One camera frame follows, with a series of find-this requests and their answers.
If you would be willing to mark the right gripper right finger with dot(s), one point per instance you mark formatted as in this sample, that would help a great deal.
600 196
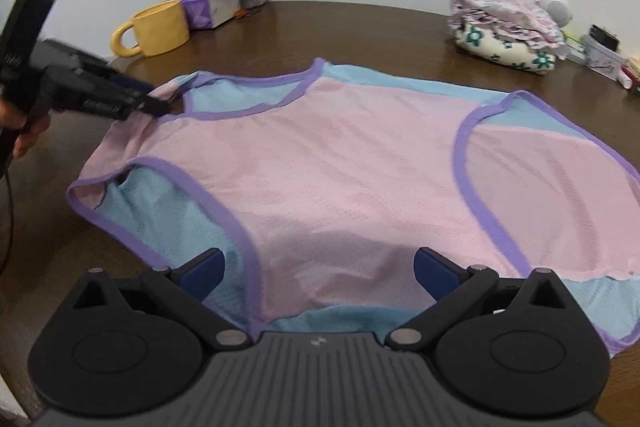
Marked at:
509 347

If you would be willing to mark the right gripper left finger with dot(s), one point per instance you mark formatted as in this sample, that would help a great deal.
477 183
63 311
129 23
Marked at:
118 347

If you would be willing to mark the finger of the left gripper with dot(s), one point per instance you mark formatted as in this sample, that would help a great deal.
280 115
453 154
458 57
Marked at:
125 104
121 82

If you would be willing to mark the pink blue mesh vest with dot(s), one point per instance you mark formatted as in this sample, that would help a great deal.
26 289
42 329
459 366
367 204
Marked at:
320 186

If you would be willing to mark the person's left hand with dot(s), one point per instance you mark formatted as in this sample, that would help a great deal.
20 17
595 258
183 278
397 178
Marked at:
28 134

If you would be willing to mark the yellow ceramic mug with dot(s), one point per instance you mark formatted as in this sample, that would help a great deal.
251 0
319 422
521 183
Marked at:
158 29

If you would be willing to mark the lower purple tissue pack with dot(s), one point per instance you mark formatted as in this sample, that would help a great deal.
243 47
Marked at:
209 14

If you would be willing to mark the white small tube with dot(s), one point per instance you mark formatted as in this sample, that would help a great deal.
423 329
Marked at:
625 80

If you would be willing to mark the black red gift box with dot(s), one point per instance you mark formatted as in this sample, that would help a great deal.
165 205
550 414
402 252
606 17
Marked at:
631 70

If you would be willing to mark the folded green flower garment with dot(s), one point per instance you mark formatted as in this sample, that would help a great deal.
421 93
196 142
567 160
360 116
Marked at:
483 43

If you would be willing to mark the black charger on tin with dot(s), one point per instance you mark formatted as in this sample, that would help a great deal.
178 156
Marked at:
604 37

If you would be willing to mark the folded pink floral garment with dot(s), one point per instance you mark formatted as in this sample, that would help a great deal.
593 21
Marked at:
516 20

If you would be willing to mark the white astronaut speaker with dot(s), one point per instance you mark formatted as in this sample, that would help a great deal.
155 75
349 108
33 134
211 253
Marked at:
558 10

